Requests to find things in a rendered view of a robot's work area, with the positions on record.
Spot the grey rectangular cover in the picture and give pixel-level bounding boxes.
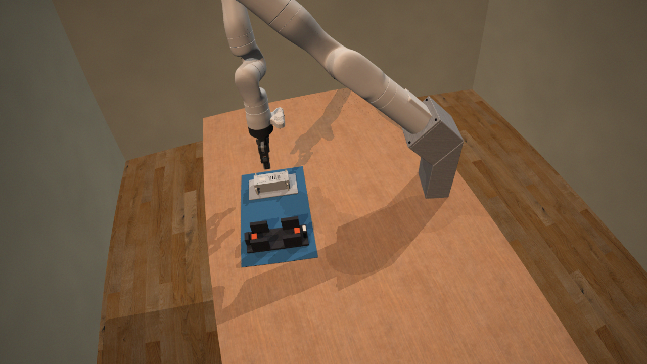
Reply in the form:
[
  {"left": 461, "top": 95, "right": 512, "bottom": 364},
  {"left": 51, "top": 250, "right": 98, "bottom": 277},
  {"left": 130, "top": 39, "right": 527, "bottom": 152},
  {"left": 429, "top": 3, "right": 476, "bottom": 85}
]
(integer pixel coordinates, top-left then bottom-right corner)
[{"left": 254, "top": 171, "right": 290, "bottom": 193}]

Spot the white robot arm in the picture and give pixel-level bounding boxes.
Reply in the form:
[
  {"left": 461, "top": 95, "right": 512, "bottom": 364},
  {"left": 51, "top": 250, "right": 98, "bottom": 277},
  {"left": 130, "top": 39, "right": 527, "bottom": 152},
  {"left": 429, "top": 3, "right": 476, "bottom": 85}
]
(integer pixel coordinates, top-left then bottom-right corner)
[{"left": 221, "top": 0, "right": 432, "bottom": 134}]

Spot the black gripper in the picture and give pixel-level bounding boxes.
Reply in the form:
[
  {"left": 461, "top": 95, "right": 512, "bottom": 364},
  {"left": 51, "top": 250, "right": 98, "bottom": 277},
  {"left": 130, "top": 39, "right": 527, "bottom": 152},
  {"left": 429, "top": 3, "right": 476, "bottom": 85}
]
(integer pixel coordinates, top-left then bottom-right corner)
[{"left": 248, "top": 124, "right": 273, "bottom": 170}]

